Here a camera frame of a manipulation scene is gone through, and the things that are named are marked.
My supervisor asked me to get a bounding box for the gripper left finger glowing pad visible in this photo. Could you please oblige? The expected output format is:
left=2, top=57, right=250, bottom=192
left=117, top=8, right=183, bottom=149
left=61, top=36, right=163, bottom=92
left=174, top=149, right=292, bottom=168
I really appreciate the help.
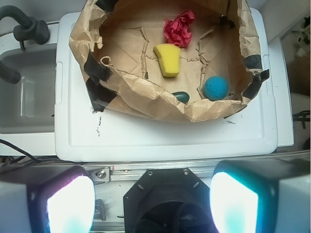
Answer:
left=0, top=165, right=95, bottom=233

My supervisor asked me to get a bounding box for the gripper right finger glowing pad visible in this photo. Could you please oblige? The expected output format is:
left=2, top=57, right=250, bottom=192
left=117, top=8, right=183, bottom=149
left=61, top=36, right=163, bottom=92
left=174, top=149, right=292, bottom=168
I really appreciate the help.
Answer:
left=209, top=159, right=311, bottom=233

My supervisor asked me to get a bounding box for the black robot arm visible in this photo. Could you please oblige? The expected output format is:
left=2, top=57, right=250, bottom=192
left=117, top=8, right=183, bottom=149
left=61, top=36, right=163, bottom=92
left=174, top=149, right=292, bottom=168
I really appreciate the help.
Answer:
left=0, top=159, right=311, bottom=233

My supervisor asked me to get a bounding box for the green plastic pickle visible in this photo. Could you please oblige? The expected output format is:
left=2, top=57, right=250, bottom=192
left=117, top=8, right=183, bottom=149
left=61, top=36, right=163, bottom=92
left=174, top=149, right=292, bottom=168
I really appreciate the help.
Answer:
left=173, top=91, right=190, bottom=104

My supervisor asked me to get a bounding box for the white plastic lid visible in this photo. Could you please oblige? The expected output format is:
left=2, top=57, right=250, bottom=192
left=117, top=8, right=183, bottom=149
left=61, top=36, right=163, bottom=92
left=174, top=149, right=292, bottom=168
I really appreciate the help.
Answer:
left=54, top=13, right=278, bottom=162

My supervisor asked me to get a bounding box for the white sink basin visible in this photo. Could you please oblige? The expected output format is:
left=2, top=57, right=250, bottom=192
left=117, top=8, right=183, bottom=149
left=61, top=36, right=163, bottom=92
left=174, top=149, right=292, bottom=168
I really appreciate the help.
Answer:
left=0, top=44, right=56, bottom=134

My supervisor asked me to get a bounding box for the blue textured ball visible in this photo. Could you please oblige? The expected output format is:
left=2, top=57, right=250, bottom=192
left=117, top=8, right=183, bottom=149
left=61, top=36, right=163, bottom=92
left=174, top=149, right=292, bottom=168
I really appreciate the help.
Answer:
left=203, top=76, right=229, bottom=101

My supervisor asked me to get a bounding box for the yellow sponge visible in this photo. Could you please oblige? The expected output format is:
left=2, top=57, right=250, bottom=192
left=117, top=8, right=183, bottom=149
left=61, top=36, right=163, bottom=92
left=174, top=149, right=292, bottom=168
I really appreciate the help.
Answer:
left=153, top=43, right=181, bottom=78

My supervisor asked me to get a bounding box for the brown paper bag tray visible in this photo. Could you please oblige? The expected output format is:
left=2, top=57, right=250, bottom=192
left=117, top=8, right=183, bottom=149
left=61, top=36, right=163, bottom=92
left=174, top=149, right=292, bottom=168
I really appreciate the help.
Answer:
left=69, top=0, right=270, bottom=122

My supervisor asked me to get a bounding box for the black faucet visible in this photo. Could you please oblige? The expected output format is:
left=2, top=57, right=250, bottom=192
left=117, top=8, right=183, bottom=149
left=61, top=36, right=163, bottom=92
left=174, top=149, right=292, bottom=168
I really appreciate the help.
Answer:
left=0, top=5, right=50, bottom=84

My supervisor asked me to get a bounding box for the red crumpled paper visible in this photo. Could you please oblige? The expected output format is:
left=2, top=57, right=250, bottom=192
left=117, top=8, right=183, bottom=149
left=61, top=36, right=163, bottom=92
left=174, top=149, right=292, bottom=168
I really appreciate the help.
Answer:
left=163, top=10, right=195, bottom=48

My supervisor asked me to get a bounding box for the aluminium rail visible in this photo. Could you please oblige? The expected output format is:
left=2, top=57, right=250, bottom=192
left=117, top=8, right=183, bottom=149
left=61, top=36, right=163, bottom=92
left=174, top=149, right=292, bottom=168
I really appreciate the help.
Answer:
left=83, top=160, right=218, bottom=183

